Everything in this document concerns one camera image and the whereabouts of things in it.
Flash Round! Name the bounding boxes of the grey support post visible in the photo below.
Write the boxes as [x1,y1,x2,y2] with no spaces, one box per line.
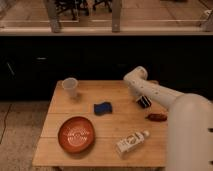
[44,0,60,33]
[112,0,122,33]

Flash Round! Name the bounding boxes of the black white eraser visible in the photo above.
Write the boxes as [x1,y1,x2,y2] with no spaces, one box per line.
[136,96,152,108]

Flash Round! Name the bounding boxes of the grey support post left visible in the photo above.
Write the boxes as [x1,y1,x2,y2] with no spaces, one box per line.
[44,0,60,33]

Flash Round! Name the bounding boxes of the red orange bowl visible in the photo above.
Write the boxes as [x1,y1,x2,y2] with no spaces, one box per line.
[58,116,95,154]

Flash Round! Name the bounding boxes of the dark brown small object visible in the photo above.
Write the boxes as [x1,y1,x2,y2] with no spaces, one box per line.
[146,114,167,122]

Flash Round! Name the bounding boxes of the white milk carton bottle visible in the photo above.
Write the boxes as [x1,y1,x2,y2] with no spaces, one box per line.
[116,130,150,155]

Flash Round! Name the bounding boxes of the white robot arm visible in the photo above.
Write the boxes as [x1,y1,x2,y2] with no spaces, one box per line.
[123,66,213,171]

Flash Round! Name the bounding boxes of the grey support post middle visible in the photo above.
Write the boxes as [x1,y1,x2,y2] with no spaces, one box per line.
[112,0,122,33]

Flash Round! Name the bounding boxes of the black cable on floor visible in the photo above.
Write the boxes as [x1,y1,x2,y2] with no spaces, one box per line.
[0,102,13,145]

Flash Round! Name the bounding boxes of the wooden table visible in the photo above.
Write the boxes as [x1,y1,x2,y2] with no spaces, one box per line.
[33,81,167,167]

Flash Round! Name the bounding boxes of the clear plastic cup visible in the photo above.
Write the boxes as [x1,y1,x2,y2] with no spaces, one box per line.
[62,77,78,98]

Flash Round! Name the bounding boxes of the blue sponge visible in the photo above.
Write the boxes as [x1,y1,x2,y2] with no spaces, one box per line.
[94,102,112,116]

